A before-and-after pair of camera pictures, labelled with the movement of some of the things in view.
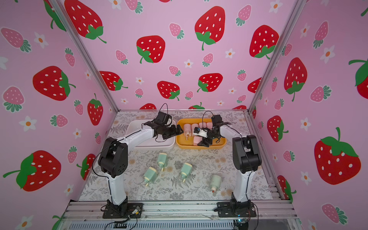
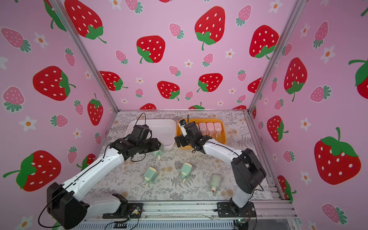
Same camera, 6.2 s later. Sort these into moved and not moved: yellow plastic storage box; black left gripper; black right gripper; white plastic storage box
Moved: black left gripper; black right gripper
Not moved: white plastic storage box; yellow plastic storage box
